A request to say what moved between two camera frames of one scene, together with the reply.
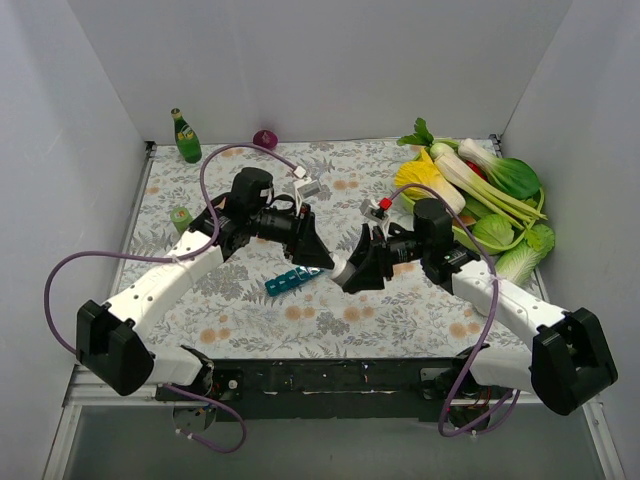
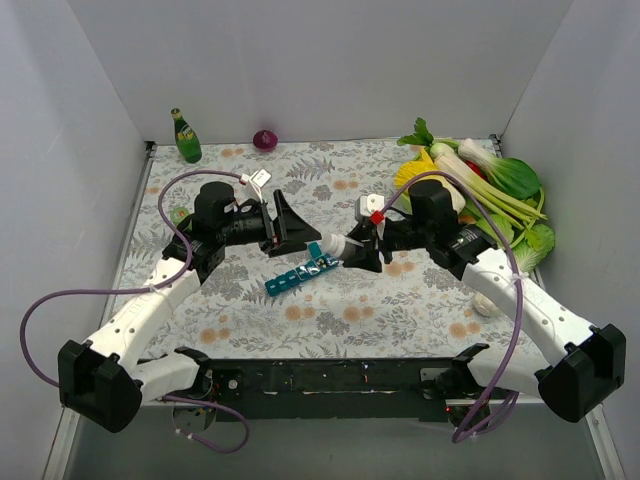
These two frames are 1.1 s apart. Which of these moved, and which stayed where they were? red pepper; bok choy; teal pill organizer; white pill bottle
Moved: white pill bottle
Stayed: bok choy; red pepper; teal pill organizer
